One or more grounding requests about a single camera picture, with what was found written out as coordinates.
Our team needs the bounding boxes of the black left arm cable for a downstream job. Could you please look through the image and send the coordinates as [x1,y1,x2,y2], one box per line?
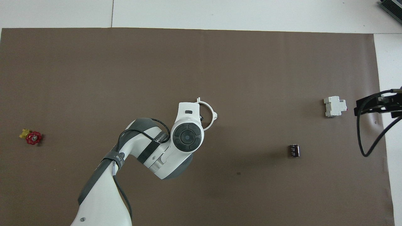
[111,118,171,222]

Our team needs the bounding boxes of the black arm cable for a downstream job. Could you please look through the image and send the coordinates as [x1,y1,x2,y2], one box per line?
[356,89,402,157]
[111,118,171,222]

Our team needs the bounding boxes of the white half-ring pipe clamp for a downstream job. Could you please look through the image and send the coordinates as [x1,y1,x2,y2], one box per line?
[197,97,218,131]

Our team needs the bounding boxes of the grey ribbed device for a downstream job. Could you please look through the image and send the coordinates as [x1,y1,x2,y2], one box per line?
[378,0,402,20]

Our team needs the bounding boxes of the brown paper mat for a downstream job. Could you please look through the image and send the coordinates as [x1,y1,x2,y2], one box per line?
[0,28,395,226]

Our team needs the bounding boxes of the white circuit breaker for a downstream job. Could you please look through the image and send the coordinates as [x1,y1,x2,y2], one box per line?
[323,96,348,117]

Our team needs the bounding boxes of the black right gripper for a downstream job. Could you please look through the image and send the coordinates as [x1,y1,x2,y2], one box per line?
[354,91,402,118]

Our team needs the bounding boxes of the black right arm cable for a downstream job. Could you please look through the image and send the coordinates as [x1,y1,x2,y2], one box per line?
[356,89,402,157]

